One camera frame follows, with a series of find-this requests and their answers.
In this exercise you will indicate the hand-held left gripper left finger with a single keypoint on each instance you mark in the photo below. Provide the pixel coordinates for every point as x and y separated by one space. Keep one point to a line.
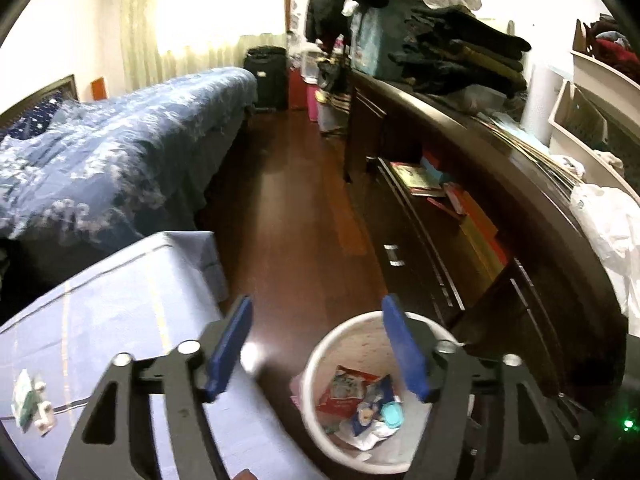
227 350

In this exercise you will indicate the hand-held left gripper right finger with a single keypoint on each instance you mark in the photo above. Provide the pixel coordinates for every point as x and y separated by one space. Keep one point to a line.
405 350

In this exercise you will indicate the blue white wrapper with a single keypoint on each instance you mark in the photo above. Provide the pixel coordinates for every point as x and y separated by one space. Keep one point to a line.
375 392

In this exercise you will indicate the white speckled waste bin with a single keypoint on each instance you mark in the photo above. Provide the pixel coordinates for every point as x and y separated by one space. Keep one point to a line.
350 340

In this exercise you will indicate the teal round cap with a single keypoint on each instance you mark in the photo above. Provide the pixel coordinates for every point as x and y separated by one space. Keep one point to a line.
391 414

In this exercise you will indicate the red snack packet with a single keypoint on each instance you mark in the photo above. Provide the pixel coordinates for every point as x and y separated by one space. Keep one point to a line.
340 390

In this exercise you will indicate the white tissue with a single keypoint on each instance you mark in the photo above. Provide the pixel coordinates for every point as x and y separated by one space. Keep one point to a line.
370 435

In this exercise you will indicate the green white packet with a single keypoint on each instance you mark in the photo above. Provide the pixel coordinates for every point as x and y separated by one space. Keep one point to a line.
25 397

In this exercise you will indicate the dark wooden cabinet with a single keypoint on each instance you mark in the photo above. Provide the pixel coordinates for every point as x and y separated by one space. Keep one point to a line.
415 240

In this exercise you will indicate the row of red books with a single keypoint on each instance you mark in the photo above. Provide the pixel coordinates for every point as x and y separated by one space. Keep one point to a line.
475 215

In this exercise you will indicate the red cover book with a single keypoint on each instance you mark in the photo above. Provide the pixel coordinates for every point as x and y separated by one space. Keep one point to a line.
412 177

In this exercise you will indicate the teal book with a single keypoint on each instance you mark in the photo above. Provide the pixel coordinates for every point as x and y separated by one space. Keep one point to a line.
435 166

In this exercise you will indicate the dark bed base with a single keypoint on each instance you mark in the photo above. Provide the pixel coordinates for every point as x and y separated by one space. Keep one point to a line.
225 150

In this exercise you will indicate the white plastic bag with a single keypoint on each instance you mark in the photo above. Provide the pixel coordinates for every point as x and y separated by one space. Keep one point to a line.
610 240

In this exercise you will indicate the bed with blue blanket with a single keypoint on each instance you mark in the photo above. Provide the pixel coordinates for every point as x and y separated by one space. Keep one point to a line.
100 160

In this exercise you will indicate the stack of papers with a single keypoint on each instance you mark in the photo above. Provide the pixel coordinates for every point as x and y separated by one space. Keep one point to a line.
530 145

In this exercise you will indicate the white basket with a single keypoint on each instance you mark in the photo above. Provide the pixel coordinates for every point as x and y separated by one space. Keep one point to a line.
332 115

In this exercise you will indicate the pink storage bin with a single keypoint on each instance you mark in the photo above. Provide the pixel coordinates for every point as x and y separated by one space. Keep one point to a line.
313 102

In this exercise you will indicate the red box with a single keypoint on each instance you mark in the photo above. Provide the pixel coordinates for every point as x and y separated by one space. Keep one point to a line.
296 90

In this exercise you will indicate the black suitcase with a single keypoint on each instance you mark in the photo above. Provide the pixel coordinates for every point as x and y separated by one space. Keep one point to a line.
265 80

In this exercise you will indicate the white paper roll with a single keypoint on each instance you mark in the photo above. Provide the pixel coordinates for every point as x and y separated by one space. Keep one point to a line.
540 100

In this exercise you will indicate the black handbag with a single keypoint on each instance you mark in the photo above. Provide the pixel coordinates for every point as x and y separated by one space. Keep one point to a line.
330 74

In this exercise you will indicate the orange wooden board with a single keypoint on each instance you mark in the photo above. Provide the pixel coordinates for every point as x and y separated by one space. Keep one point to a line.
98 89

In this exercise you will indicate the clear plastic container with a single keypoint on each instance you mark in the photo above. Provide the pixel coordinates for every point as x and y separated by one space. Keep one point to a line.
310 62

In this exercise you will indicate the stack of folded dark clothes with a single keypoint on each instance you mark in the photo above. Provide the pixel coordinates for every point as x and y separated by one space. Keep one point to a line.
460 55

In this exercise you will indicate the starry blue pillow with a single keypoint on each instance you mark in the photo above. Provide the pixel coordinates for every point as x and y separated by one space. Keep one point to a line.
35 115

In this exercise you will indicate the light blue patterned package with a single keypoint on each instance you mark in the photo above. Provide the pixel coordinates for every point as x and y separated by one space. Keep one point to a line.
372 42

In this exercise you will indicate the dark wooden headboard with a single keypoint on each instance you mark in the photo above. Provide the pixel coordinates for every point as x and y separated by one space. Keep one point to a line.
45 95

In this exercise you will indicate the sheer window curtain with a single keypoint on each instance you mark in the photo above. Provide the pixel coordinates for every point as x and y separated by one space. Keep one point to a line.
140 35

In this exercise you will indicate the white shelf rack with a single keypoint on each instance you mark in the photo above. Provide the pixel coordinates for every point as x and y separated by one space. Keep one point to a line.
600 72

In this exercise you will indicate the red clothes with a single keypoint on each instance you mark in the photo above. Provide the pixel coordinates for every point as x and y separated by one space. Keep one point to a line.
612 47

